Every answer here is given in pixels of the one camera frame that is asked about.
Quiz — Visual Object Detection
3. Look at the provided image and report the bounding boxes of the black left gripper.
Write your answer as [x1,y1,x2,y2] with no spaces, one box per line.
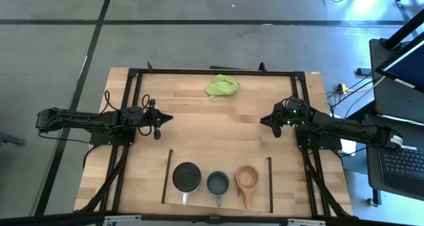
[142,99,174,141]

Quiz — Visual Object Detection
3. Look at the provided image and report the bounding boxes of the grey furniture leg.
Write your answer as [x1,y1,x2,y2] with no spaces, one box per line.
[0,132,27,148]

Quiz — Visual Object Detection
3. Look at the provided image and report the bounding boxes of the black slanted pole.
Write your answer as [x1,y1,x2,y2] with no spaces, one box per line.
[380,9,424,50]

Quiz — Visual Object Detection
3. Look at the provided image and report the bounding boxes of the black monitor stand desk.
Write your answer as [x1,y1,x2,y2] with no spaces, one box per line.
[369,38,424,123]

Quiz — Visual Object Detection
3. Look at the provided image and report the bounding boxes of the black aluminium table frame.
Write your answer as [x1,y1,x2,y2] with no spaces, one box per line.
[74,62,354,220]

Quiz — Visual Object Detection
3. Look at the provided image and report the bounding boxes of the computer monitor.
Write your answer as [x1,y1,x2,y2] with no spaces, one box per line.
[376,30,424,93]

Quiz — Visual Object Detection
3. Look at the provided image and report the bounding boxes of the grey blue mug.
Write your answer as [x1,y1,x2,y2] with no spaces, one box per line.
[206,170,231,207]

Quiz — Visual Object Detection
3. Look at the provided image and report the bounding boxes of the green crumpled cloth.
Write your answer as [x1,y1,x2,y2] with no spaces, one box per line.
[204,74,241,99]

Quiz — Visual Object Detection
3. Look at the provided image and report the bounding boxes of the large zigzag patterned mug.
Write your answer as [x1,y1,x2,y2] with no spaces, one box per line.
[172,161,203,206]

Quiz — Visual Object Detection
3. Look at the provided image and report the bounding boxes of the white paper sheet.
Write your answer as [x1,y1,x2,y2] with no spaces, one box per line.
[340,138,358,157]

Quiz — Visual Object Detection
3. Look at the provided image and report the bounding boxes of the black camera rig crossbar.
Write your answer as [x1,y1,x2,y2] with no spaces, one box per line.
[0,211,424,226]

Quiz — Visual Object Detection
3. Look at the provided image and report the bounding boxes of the wooden cup with handle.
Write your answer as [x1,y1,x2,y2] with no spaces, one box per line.
[234,164,262,211]

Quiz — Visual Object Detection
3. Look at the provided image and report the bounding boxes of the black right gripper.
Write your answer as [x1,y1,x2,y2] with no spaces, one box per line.
[260,97,313,139]

